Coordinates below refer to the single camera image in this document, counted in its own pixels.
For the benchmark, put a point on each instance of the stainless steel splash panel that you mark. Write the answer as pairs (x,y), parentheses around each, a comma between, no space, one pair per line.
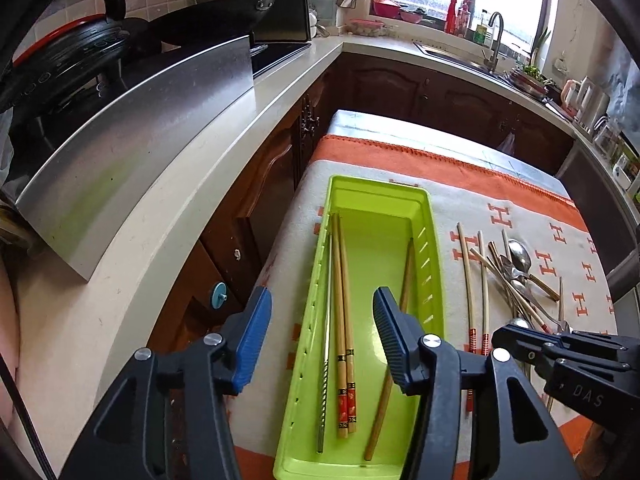
(81,196)

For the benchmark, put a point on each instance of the orange white H-pattern cloth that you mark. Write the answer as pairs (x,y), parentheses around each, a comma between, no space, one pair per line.
(546,222)

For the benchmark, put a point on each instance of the steel kitchen faucet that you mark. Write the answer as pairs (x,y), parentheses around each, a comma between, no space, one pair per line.
(495,30)

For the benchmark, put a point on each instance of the small steel spoon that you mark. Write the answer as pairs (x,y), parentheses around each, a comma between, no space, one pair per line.
(518,303)

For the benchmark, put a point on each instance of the right hand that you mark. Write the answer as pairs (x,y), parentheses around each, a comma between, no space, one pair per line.
(606,455)

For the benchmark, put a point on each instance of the silver metal chopstick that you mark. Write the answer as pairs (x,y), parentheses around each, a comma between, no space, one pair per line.
(326,350)

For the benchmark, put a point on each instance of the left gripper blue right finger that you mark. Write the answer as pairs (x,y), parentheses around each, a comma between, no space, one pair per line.
(400,334)

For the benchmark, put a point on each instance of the spoon with wooden handle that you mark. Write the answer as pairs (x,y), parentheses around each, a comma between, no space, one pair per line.
(522,261)

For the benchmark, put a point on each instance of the red bottle on windowsill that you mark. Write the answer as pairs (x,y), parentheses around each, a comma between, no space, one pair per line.
(451,18)

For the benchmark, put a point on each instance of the white chopstick red striped end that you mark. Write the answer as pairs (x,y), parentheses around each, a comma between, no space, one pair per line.
(544,327)

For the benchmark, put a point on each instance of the bamboo chopstick red gold end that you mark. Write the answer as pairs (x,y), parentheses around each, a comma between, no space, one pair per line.
(340,339)

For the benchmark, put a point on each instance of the white electric kettle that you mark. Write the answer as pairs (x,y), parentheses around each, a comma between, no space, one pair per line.
(574,93)

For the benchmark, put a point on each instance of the steel fork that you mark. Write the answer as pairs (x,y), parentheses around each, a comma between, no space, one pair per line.
(564,326)

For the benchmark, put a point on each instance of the black pressure cooker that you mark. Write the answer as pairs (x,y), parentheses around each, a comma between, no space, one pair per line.
(66,57)

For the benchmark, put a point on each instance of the dark brown wooden chopstick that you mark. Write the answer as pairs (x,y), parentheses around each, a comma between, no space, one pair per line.
(389,378)

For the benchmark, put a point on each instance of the green plastic utensil tray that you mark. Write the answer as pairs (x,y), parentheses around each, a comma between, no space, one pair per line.
(378,219)

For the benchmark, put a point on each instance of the long steel spoon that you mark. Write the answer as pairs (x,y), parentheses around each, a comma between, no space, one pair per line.
(509,272)

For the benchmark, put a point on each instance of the large steel serving spoon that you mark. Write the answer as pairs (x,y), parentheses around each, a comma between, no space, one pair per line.
(520,323)

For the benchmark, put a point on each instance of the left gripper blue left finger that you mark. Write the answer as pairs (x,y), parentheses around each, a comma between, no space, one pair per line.
(247,337)

